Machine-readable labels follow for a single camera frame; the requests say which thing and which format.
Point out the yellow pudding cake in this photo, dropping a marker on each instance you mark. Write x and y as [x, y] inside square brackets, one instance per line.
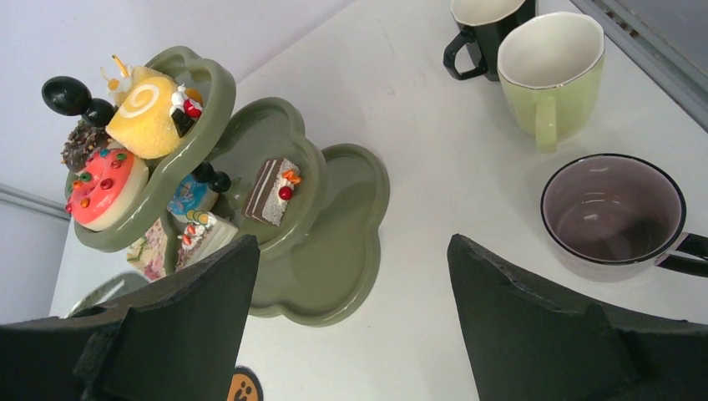
[156, 115]

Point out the orange smiley coaster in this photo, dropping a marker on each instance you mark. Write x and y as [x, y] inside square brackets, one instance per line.
[245, 386]

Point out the silver serving tongs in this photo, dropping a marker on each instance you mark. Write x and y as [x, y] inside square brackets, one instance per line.
[117, 286]

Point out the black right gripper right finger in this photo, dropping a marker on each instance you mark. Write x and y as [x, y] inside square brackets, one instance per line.
[529, 338]

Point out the light green mug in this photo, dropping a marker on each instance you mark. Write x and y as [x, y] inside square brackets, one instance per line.
[550, 69]

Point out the red donut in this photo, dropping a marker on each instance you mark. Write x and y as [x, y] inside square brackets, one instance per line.
[103, 192]

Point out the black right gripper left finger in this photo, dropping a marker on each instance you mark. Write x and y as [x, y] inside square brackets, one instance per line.
[176, 339]

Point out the chocolate donut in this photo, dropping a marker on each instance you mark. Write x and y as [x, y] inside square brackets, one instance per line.
[83, 141]

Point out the green three-tier dessert stand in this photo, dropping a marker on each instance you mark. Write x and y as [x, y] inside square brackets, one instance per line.
[318, 266]

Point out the white layered cake slice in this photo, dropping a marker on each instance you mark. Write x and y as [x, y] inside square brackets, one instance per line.
[204, 234]

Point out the blue frosted donut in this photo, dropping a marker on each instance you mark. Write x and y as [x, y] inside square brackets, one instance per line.
[191, 195]

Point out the chocolate striped cake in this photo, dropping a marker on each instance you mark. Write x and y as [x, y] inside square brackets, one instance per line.
[274, 187]

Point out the black mug purple interior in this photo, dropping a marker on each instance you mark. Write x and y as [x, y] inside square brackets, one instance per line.
[611, 217]

